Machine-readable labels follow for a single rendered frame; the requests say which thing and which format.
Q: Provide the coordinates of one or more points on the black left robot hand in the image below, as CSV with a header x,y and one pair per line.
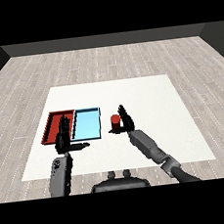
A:
x,y
62,141

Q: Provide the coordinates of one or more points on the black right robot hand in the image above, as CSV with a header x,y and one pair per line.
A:
x,y
127,120

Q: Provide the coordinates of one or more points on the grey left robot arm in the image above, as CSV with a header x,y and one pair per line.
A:
x,y
61,175

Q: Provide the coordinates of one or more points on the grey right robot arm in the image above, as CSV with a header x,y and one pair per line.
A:
x,y
156,153

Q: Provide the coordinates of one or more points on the small red can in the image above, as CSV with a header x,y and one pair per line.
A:
x,y
115,119

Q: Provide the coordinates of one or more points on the red shallow open box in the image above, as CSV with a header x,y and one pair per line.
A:
x,y
52,124

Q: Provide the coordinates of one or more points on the light blue shallow open box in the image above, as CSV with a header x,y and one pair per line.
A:
x,y
87,124

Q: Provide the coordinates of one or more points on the dark grey robot body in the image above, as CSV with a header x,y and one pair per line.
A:
x,y
120,183

